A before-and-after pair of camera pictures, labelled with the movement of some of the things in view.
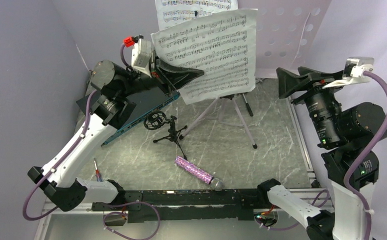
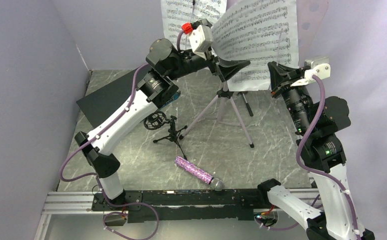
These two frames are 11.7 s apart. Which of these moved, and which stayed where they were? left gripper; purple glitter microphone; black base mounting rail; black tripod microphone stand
Moved: left gripper
Stayed: black tripod microphone stand; black base mounting rail; purple glitter microphone
